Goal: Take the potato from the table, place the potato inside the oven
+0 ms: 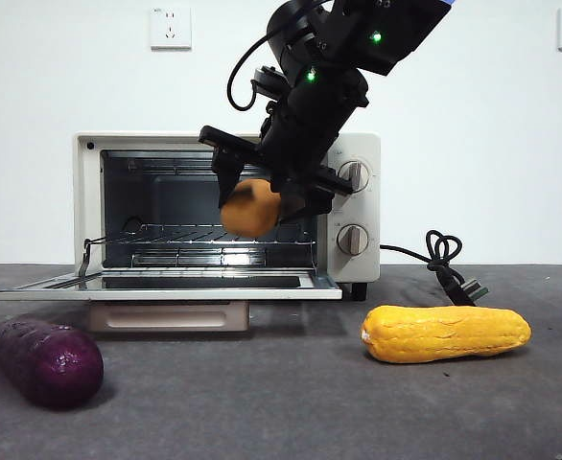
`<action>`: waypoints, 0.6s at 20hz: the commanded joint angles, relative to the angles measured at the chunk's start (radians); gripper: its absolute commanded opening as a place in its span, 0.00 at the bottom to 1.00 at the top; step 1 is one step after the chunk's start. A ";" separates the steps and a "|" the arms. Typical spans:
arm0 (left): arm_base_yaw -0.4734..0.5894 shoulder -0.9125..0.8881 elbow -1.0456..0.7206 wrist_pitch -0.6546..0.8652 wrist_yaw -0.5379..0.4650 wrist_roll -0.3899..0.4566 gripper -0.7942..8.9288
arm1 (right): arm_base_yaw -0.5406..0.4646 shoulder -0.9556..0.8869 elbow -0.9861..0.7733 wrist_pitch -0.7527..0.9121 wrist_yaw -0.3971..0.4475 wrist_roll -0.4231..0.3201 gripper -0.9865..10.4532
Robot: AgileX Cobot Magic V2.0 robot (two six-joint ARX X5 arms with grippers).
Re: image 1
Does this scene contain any white Toshiba toaster oven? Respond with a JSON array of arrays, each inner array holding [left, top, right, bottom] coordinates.
[[73, 132, 382, 302]]

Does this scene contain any purple eggplant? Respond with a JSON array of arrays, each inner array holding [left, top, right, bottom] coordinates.
[[0, 316, 105, 410]]

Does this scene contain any oven temperature knob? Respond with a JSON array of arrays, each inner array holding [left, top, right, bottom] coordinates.
[[337, 161, 372, 196]]

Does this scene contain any oven door with beige handle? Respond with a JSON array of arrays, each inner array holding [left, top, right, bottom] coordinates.
[[0, 267, 343, 333]]

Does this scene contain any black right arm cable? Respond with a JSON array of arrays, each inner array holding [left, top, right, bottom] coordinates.
[[226, 33, 282, 111]]

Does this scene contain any brown potato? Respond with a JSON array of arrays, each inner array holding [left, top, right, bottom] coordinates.
[[220, 178, 282, 237]]

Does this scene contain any metal wire oven rack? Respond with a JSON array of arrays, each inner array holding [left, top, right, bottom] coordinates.
[[84, 218, 318, 284]]

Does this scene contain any yellow corn cob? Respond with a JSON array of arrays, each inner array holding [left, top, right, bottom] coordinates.
[[361, 305, 533, 364]]

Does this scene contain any oven timer knob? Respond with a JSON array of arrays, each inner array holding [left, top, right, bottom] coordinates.
[[337, 223, 370, 256]]

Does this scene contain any grey right camera box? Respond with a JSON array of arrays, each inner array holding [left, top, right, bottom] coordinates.
[[251, 65, 292, 104]]

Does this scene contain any black power cable with plug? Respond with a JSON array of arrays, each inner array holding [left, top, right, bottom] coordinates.
[[379, 229, 491, 308]]

